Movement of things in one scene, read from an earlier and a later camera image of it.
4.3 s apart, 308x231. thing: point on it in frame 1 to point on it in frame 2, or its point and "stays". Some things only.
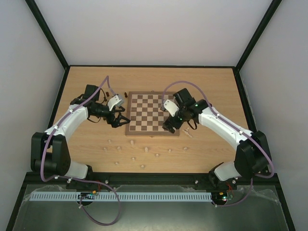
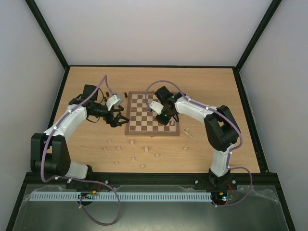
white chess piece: [186, 131] stays
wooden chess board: [144, 117] stays
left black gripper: [115, 123] stays
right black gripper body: [173, 121] to [162, 119]
